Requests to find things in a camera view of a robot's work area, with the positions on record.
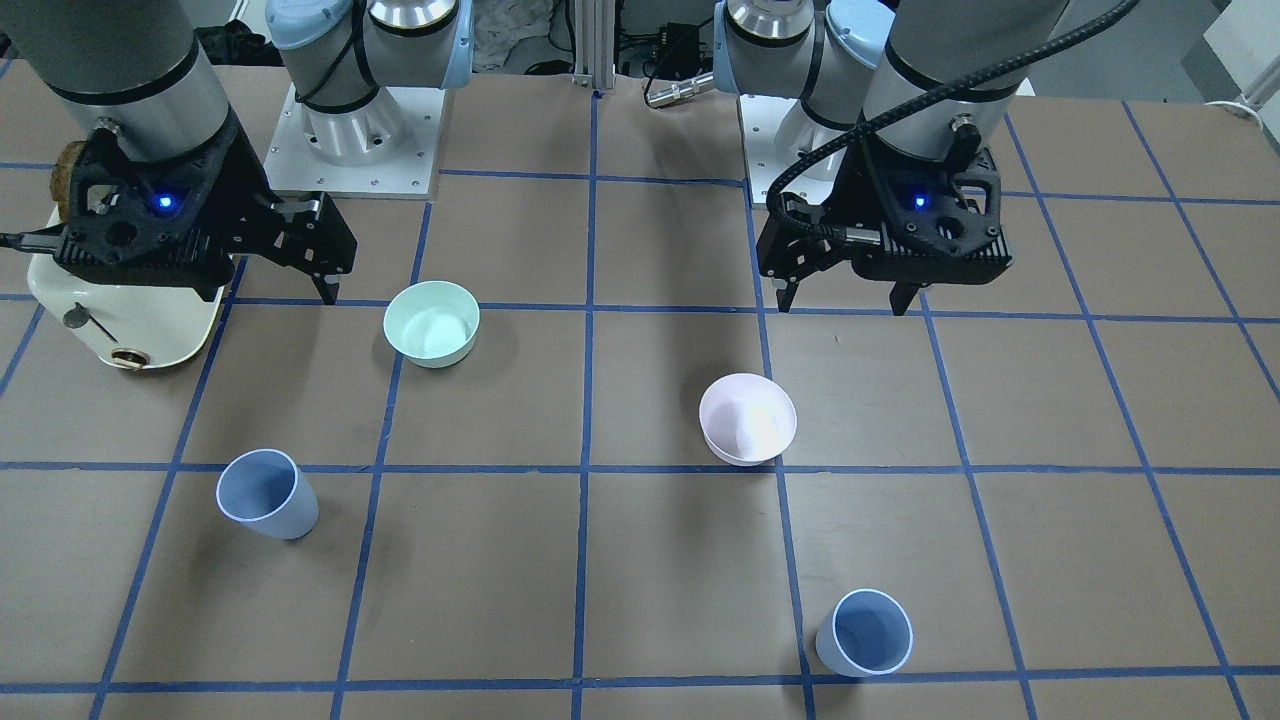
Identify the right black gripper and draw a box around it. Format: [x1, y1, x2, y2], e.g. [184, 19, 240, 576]
[52, 111, 358, 306]

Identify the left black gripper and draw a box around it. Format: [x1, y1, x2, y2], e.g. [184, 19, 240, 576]
[756, 118, 1012, 316]

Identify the blue cup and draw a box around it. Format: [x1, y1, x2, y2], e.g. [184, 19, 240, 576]
[815, 588, 915, 678]

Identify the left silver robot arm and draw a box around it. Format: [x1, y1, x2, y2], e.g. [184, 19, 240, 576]
[713, 1, 1068, 315]

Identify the blue cup near right arm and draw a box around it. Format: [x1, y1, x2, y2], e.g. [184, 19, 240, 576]
[215, 448, 319, 541]

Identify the mint green bowl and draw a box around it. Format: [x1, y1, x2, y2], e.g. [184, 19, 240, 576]
[381, 281, 481, 369]

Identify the pink bowl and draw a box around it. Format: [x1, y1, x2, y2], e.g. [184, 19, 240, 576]
[698, 373, 799, 468]

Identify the cream white toaster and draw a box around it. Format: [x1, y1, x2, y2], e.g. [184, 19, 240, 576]
[26, 140, 227, 375]

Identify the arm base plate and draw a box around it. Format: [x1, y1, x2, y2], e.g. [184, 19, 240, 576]
[264, 87, 448, 200]
[739, 94, 909, 211]

